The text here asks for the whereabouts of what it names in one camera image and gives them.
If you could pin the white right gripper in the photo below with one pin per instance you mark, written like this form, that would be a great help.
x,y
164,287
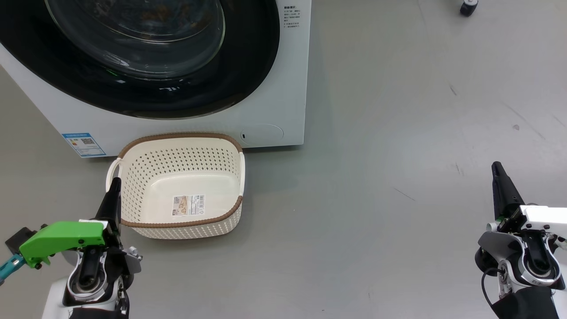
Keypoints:
x,y
545,219

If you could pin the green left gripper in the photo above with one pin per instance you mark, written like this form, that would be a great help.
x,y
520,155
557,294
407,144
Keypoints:
x,y
62,237

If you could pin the washing machine glass door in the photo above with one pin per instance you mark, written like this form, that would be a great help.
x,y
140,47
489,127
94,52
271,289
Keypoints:
x,y
248,66

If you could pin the white front-load washing machine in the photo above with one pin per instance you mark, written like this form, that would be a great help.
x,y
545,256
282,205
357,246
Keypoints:
x,y
292,66

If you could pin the blue energy label sticker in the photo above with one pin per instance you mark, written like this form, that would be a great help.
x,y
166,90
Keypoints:
x,y
84,145

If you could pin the cream perforated laundry basket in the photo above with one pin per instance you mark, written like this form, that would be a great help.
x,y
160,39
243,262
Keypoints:
x,y
177,177

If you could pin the basket product label sticker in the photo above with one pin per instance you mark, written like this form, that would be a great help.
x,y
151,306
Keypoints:
x,y
189,205

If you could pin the black caster wheel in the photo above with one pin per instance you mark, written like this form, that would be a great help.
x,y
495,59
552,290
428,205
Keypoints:
x,y
468,8

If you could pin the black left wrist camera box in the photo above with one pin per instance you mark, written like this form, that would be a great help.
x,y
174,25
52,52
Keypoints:
x,y
17,239

